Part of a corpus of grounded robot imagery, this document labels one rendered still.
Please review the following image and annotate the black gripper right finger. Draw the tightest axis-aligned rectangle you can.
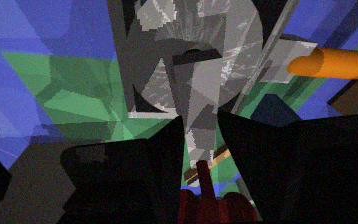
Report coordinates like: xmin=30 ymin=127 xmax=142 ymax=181
xmin=217 ymin=111 xmax=358 ymax=221

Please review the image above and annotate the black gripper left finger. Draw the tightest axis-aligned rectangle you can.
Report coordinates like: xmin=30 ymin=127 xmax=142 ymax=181
xmin=60 ymin=116 xmax=185 ymax=224

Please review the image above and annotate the grey cylinder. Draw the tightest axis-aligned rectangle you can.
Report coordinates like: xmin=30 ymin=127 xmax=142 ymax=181
xmin=236 ymin=177 xmax=255 ymax=204

